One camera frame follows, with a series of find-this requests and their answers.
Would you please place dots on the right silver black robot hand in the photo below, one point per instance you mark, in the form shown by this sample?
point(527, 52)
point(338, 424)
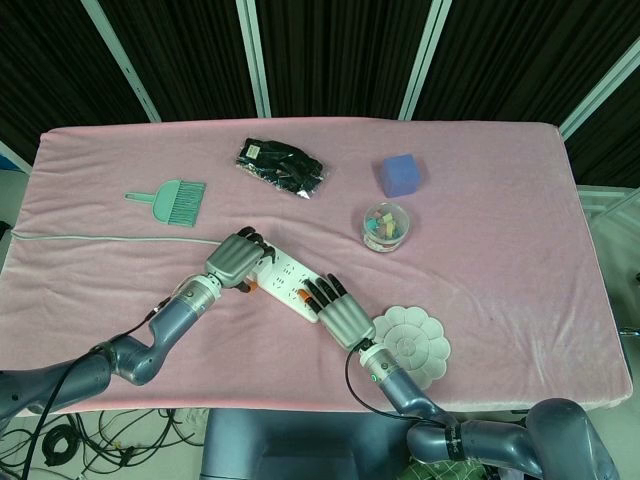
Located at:
point(345, 320)

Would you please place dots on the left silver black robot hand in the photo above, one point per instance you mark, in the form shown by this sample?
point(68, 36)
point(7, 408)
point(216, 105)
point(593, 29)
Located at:
point(232, 257)

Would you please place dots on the white plug adapter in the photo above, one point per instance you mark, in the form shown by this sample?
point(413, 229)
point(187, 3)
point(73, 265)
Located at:
point(257, 274)

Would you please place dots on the white power strip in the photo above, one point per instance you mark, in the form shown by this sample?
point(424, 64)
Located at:
point(287, 277)

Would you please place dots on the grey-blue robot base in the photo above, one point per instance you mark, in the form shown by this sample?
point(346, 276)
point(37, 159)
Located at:
point(300, 445)

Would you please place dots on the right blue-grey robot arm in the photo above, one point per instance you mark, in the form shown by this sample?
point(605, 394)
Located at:
point(500, 440)

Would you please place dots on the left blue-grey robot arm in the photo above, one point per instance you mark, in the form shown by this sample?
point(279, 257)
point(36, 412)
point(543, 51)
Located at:
point(135, 355)

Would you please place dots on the white flower-shaped palette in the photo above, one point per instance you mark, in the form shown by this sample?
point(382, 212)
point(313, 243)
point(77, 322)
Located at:
point(420, 345)

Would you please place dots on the teal mini brush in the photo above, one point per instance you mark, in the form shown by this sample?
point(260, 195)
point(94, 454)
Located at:
point(175, 202)

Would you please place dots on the black gloves in plastic bag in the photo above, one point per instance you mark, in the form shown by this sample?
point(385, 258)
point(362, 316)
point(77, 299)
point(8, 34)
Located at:
point(280, 167)

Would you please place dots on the clear jar of coloured clips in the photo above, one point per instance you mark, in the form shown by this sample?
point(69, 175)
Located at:
point(387, 227)

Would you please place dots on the blue foam cube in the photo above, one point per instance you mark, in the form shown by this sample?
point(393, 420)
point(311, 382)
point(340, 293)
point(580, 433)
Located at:
point(400, 175)

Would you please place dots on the green checkered cloth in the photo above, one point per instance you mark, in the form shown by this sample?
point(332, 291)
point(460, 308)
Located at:
point(440, 470)

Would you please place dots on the pink table cloth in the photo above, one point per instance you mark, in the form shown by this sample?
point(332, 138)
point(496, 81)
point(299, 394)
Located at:
point(500, 225)

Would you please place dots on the white partition post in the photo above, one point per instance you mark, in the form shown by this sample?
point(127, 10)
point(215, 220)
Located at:
point(595, 90)
point(425, 60)
point(254, 60)
point(125, 65)

